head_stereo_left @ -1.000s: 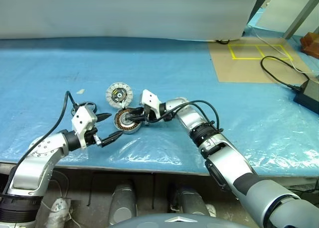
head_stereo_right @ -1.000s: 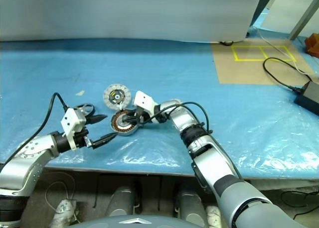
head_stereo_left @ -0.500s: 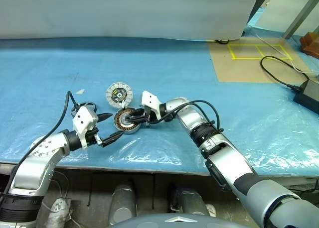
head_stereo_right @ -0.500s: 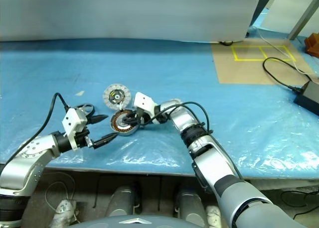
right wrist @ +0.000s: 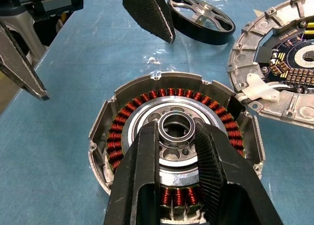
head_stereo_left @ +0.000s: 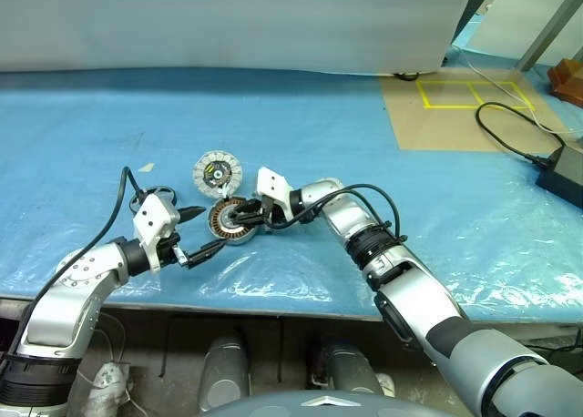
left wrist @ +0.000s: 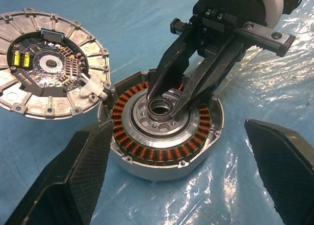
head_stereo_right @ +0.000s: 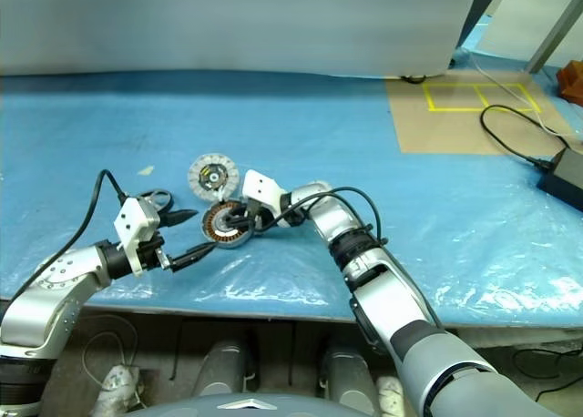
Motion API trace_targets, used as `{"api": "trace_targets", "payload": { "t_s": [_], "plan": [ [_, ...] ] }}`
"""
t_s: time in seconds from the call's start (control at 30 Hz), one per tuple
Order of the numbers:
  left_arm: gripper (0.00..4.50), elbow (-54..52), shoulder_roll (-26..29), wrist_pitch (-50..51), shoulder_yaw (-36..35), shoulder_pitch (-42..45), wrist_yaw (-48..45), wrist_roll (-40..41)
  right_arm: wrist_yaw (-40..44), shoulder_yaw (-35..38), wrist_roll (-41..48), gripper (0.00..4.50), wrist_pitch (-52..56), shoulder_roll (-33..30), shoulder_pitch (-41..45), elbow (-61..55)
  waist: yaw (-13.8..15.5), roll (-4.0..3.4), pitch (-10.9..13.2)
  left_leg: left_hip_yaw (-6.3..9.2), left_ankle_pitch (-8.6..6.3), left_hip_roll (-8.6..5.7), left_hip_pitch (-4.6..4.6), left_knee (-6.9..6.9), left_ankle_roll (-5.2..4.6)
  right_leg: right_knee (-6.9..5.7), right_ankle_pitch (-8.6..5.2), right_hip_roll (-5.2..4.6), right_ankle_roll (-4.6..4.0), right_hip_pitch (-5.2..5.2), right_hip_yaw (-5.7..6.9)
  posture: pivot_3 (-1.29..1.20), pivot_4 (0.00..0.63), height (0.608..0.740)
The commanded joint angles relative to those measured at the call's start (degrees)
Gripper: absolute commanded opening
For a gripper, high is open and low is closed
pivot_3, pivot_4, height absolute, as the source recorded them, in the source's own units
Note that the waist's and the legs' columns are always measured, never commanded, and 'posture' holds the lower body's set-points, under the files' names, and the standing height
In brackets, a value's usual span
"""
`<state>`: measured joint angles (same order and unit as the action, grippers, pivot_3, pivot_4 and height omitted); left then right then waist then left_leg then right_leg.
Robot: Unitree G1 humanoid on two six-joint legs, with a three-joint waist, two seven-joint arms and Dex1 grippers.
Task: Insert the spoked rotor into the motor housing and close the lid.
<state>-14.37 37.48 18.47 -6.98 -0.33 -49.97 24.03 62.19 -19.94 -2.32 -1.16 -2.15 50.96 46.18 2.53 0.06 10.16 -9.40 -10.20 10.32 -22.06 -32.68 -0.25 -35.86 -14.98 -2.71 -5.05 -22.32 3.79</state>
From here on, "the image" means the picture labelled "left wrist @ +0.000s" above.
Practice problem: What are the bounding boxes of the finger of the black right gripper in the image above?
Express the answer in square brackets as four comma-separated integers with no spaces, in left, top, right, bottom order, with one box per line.
[170,37,246,119]
[146,28,206,104]

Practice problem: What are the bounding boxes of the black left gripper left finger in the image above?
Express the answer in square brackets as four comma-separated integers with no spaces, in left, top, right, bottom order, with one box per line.
[4,119,115,225]

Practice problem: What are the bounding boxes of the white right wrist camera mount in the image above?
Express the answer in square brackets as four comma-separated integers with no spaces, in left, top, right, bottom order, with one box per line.
[252,0,285,28]

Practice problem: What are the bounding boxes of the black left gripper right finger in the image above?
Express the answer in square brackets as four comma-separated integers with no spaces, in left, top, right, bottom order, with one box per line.
[244,118,314,225]

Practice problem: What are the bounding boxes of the small black ring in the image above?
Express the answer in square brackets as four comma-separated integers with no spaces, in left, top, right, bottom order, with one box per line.
[146,96,176,121]

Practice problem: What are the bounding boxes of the motor housing with copper coils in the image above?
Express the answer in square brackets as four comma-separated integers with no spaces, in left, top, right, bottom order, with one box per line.
[98,68,225,183]

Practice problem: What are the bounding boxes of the silver motor rotor disc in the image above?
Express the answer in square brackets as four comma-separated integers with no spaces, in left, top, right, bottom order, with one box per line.
[0,7,111,120]

